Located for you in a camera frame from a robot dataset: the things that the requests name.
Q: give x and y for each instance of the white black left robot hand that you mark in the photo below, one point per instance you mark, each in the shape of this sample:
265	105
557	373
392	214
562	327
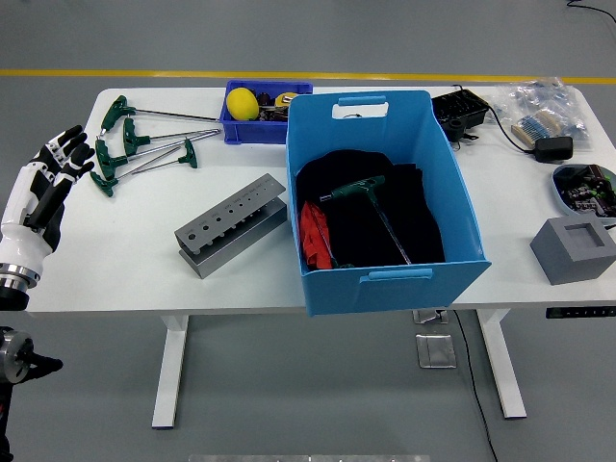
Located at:
24	240

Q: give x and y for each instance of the grey metal tool rack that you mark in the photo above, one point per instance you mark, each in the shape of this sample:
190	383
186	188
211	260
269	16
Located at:
231	231

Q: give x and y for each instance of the large blue folding box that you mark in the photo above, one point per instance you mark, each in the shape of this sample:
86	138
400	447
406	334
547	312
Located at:
385	291

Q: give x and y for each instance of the long thin green T-wrench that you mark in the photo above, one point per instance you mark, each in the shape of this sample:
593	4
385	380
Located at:
118	110

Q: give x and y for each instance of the white table leg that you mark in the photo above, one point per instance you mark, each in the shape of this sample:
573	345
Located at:
169	375
503	366

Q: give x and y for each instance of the small blue plastic bin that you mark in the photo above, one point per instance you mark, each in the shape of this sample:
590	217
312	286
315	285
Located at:
255	131

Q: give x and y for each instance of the dark small parts pile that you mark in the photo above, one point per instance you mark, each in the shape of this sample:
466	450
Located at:
272	114

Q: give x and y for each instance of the red cloth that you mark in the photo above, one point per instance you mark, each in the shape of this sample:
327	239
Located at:
310	240

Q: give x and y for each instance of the yellow tape measure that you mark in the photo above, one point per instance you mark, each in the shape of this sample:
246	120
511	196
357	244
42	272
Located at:
285	99

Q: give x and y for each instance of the black cloth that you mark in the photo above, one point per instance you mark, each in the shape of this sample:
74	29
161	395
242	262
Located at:
356	231

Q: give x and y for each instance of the small metal floor plate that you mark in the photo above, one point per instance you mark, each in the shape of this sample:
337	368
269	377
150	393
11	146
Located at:
428	316

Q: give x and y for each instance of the large metal floor plate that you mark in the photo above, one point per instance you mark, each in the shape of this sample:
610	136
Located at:
435	351

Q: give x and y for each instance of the black cylinder part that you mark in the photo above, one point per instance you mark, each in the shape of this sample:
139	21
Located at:
454	129

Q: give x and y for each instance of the black plastic tray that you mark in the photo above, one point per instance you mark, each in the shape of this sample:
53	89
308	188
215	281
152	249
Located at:
459	107

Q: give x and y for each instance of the beige resistor tape roll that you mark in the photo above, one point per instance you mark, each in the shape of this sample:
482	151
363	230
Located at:
536	127

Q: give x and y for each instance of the clear plastic parts bag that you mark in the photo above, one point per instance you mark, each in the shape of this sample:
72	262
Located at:
534	98

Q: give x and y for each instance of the light blue dish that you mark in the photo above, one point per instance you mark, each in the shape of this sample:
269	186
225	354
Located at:
558	192

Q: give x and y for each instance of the black power adapter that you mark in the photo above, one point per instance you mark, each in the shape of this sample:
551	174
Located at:
554	149

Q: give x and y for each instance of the grey block with recess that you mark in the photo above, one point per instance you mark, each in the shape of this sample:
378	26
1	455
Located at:
563	260

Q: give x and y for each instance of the black table control panel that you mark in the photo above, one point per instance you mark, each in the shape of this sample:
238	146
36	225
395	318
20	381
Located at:
580	312

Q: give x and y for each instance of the electronic components pile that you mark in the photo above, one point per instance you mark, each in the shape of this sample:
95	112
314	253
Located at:
589	190

